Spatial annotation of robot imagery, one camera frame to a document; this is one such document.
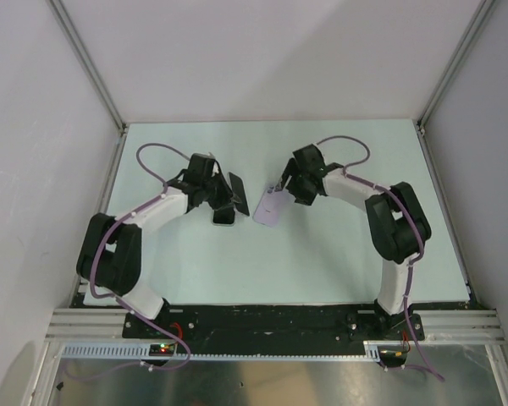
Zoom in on purple phone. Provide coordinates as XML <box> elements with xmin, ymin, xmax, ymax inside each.
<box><xmin>252</xmin><ymin>186</ymin><xmax>291</xmax><ymax>228</ymax></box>

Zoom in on aluminium frame post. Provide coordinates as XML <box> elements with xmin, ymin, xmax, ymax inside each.
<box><xmin>47</xmin><ymin>0</ymin><xmax>127</xmax><ymax>135</ymax></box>
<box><xmin>416</xmin><ymin>0</ymin><xmax>500</xmax><ymax>134</ymax></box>

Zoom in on clear phone case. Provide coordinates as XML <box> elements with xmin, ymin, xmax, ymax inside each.
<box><xmin>211</xmin><ymin>209</ymin><xmax>238</xmax><ymax>229</ymax></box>

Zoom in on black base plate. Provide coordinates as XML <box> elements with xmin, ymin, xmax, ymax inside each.
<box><xmin>122</xmin><ymin>304</ymin><xmax>425</xmax><ymax>357</ymax></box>

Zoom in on aluminium front rail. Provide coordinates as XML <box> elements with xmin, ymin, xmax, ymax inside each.
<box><xmin>46</xmin><ymin>308</ymin><xmax>505</xmax><ymax>345</ymax></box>

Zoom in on left aluminium frame post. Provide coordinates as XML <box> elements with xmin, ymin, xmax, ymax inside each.
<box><xmin>47</xmin><ymin>0</ymin><xmax>127</xmax><ymax>135</ymax></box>

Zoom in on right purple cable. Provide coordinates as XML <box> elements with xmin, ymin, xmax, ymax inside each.
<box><xmin>317</xmin><ymin>134</ymin><xmax>416</xmax><ymax>305</ymax></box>

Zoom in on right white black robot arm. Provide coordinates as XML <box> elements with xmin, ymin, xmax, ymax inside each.
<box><xmin>276</xmin><ymin>144</ymin><xmax>432</xmax><ymax>339</ymax></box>

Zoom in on purple cable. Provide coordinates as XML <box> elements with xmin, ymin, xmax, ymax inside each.
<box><xmin>317</xmin><ymin>134</ymin><xmax>416</xmax><ymax>305</ymax></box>
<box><xmin>88</xmin><ymin>143</ymin><xmax>196</xmax><ymax>305</ymax></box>

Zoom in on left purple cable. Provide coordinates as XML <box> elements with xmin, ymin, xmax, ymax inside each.
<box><xmin>88</xmin><ymin>143</ymin><xmax>196</xmax><ymax>305</ymax></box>

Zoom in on right aluminium frame post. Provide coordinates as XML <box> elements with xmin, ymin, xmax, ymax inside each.
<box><xmin>416</xmin><ymin>0</ymin><xmax>500</xmax><ymax>134</ymax></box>

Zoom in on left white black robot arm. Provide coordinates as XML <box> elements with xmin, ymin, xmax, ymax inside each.
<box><xmin>76</xmin><ymin>153</ymin><xmax>250</xmax><ymax>337</ymax></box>

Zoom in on white slotted cable duct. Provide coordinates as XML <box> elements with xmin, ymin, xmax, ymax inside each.
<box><xmin>61</xmin><ymin>341</ymin><xmax>384</xmax><ymax>363</ymax></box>

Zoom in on black screen phone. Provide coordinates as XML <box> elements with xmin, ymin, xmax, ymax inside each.
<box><xmin>212</xmin><ymin>209</ymin><xmax>237</xmax><ymax>228</ymax></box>
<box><xmin>227</xmin><ymin>171</ymin><xmax>251</xmax><ymax>217</ymax></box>

